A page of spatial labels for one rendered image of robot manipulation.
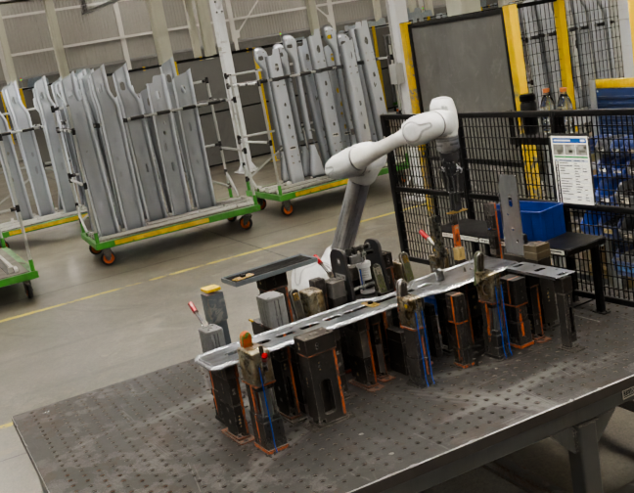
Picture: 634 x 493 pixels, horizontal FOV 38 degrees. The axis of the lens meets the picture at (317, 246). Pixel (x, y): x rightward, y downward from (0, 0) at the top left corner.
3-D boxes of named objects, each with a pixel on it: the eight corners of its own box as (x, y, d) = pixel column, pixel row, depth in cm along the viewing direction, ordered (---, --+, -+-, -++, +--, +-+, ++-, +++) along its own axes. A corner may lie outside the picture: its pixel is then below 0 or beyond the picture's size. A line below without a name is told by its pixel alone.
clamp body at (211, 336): (223, 426, 334) (203, 335, 326) (210, 419, 343) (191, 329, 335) (247, 418, 338) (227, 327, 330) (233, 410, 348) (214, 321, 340)
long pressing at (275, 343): (215, 375, 304) (215, 370, 304) (190, 360, 323) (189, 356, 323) (523, 264, 368) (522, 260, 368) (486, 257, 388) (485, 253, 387)
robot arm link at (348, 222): (306, 286, 437) (335, 272, 453) (332, 301, 429) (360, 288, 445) (341, 140, 399) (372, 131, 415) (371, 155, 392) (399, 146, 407)
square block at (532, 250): (546, 331, 372) (535, 246, 364) (531, 328, 379) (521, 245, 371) (560, 325, 376) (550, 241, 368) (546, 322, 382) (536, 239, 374)
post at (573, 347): (574, 353, 344) (566, 281, 338) (553, 347, 353) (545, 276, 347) (586, 348, 347) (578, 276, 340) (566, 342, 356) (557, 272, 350)
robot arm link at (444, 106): (441, 134, 364) (424, 141, 355) (436, 95, 361) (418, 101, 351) (465, 132, 357) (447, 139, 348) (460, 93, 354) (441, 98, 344)
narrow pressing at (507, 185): (524, 256, 375) (515, 175, 367) (505, 252, 385) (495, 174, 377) (525, 255, 375) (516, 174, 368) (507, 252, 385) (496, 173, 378)
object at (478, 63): (569, 329, 566) (531, 0, 522) (552, 336, 561) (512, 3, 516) (447, 291, 685) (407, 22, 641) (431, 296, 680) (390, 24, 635)
